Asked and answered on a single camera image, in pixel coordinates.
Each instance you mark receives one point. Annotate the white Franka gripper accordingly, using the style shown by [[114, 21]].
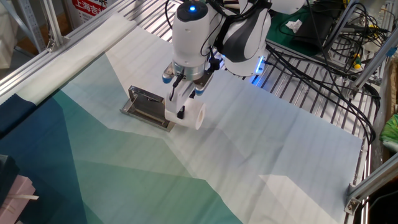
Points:
[[183, 101]]

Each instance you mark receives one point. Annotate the white toilet paper roll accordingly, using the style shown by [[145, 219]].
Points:
[[194, 112]]

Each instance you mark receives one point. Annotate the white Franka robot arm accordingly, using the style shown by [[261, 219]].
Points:
[[189, 40]]

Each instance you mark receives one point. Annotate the shiny metal toilet paper holder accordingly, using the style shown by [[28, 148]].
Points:
[[149, 107]]

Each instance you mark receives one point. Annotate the grey wrist sensor box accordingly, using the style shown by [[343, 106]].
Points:
[[166, 79], [199, 91]]

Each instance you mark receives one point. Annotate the blue green white tablecloth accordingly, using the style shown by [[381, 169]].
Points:
[[124, 186]]

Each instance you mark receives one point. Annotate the crumpled white tissue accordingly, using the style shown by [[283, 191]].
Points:
[[293, 26]]

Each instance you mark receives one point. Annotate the white box with red print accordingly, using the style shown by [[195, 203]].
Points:
[[90, 9]]

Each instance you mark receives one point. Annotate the black flat device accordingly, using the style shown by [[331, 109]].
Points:
[[317, 31]]

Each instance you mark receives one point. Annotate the grey perforated shelf upright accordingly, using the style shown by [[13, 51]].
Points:
[[31, 25]]

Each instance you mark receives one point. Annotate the pink gift box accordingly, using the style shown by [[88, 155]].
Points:
[[15, 202]]

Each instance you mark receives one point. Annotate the green plastic bag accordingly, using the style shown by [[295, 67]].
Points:
[[390, 133]]

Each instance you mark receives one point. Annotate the aluminium table side rail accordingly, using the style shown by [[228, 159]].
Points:
[[84, 26]]

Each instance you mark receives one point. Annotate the aluminium frame post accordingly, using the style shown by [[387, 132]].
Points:
[[376, 59], [53, 21]]

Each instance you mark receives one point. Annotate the aluminium frame beam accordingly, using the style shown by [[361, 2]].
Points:
[[373, 182]]

